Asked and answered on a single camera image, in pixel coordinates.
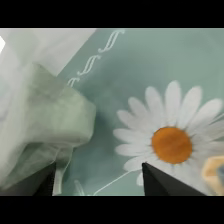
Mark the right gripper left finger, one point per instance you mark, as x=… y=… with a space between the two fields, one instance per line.
x=35 y=185

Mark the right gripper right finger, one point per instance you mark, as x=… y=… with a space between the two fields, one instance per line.
x=160 y=183

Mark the light blue garment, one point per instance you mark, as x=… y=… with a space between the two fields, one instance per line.
x=220 y=173

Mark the beige garment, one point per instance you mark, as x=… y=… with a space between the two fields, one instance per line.
x=209 y=175

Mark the pale green T-shirt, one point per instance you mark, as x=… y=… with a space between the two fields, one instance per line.
x=40 y=110

